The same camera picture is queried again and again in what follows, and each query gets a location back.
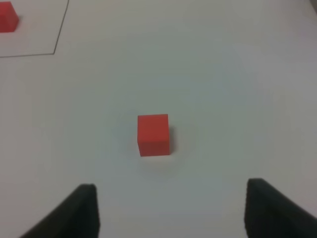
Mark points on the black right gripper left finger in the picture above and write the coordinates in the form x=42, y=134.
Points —
x=76, y=217

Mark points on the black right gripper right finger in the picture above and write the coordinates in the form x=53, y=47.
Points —
x=270, y=214

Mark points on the template red cube block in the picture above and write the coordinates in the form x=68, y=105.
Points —
x=8, y=17

